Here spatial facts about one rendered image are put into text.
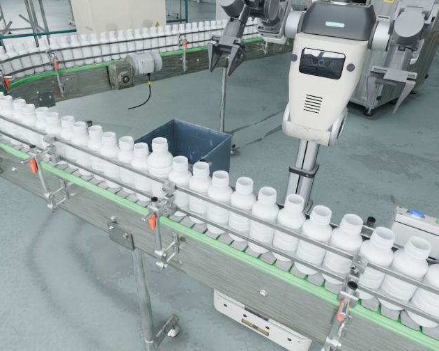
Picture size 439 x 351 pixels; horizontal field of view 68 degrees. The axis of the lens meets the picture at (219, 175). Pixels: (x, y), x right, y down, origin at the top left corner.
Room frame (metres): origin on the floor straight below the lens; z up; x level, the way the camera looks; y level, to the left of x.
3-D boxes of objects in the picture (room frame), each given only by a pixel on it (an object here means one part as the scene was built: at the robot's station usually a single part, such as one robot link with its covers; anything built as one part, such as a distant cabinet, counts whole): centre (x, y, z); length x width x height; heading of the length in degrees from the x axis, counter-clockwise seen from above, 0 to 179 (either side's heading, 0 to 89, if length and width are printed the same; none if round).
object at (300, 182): (1.18, -0.36, 0.65); 0.11 x 0.11 x 0.40; 61
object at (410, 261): (0.43, -0.37, 1.08); 0.06 x 0.06 x 0.17
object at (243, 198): (0.60, -0.06, 1.08); 0.06 x 0.06 x 0.17
